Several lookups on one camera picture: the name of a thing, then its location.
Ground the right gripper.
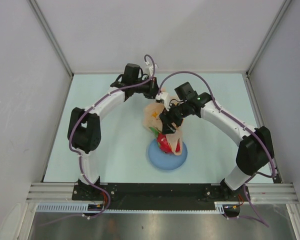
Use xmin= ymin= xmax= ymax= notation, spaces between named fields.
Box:
xmin=159 ymin=100 xmax=190 ymax=135

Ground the red fake dragon fruit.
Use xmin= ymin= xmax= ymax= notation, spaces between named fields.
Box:
xmin=156 ymin=133 xmax=173 ymax=154

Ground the translucent orange plastic bag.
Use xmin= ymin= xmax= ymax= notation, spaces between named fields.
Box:
xmin=142 ymin=86 xmax=185 ymax=156

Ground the blue plastic plate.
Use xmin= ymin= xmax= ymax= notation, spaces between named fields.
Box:
xmin=146 ymin=139 xmax=188 ymax=171

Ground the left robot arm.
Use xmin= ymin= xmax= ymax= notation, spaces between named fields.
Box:
xmin=67 ymin=61 xmax=159 ymax=200

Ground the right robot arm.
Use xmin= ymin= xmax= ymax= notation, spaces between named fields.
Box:
xmin=155 ymin=82 xmax=275 ymax=201

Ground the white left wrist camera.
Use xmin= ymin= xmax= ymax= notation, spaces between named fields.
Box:
xmin=143 ymin=61 xmax=158 ymax=76

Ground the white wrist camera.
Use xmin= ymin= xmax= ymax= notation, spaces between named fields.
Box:
xmin=155 ymin=92 xmax=172 ymax=111
xmin=143 ymin=61 xmax=158 ymax=76

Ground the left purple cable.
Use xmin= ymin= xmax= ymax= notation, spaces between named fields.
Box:
xmin=68 ymin=54 xmax=157 ymax=221

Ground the purple cable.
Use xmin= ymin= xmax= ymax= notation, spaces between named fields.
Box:
xmin=158 ymin=70 xmax=277 ymax=228
xmin=68 ymin=54 xmax=157 ymax=221

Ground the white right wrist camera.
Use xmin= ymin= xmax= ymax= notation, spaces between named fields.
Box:
xmin=155 ymin=92 xmax=172 ymax=111

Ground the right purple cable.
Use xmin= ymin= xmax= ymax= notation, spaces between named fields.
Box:
xmin=158 ymin=70 xmax=277 ymax=228

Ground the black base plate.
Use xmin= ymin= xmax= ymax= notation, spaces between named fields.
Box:
xmin=72 ymin=182 xmax=251 ymax=210

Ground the white slotted cable duct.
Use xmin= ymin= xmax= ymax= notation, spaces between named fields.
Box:
xmin=36 ymin=201 xmax=227 ymax=215

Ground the aluminium frame rail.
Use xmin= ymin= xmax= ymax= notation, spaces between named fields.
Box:
xmin=26 ymin=182 xmax=299 ymax=204

